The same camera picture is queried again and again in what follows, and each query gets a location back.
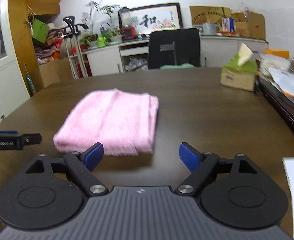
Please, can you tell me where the gold wall plaque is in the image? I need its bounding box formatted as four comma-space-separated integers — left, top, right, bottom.
189, 6, 233, 28

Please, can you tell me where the hanging ring ornament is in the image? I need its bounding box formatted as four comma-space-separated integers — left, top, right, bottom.
26, 12, 36, 35

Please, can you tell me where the blue and white small box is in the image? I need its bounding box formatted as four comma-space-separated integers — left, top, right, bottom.
222, 17, 236, 33

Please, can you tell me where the pink towel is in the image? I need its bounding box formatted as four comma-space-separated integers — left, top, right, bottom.
53, 88, 159, 156

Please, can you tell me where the green cushion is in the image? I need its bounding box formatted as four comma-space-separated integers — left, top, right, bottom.
159, 63, 195, 70

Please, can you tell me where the black office chair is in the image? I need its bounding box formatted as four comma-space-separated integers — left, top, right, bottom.
148, 28, 202, 70

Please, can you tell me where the cardboard box with orange print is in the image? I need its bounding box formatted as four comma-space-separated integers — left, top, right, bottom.
231, 11, 266, 40

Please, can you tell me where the white counter cabinet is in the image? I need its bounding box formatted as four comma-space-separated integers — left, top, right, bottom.
86, 34, 269, 77

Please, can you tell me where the wooden shelf unit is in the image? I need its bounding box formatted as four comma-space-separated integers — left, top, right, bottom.
7, 0, 74, 93

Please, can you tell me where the tall potted palm plant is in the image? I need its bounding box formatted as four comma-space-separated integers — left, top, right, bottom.
82, 0, 122, 35

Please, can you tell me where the clear plastic bag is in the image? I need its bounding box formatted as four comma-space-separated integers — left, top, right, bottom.
238, 2, 255, 14

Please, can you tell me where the framed calligraphy picture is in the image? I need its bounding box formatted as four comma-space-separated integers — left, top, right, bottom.
118, 2, 183, 36

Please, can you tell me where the red blender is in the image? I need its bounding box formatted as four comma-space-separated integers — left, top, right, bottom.
119, 7, 137, 40

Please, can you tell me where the pile of colourful packages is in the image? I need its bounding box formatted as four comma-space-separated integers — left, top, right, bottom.
33, 22, 67, 65

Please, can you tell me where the white plastic bag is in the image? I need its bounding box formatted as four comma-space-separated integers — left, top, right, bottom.
124, 56, 149, 72

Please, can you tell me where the orange envelope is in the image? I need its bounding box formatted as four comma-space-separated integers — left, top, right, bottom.
264, 48, 290, 59

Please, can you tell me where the pile of papers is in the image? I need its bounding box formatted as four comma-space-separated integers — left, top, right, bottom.
268, 67, 294, 103

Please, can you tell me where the green handled stick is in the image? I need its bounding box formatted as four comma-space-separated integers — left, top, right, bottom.
23, 63, 36, 97

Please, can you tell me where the green tissue box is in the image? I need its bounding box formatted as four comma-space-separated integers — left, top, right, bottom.
220, 42, 258, 92

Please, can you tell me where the large brown cardboard box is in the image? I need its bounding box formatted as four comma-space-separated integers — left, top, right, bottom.
38, 57, 75, 88

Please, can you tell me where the grey cabinet with glass doors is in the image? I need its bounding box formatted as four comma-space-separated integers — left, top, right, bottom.
0, 0, 31, 130

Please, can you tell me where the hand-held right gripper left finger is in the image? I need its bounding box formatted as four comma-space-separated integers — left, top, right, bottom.
25, 142, 109, 197

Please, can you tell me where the bag of cotton swabs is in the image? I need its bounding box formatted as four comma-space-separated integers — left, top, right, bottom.
258, 52, 291, 77

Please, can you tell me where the green cardboard box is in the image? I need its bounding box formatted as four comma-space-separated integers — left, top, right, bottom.
31, 19, 50, 44

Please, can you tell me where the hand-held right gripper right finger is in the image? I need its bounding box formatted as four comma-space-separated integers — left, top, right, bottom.
175, 142, 259, 197

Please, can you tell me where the small potted plant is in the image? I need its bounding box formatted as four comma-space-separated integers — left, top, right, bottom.
79, 34, 99, 48
101, 29, 123, 44

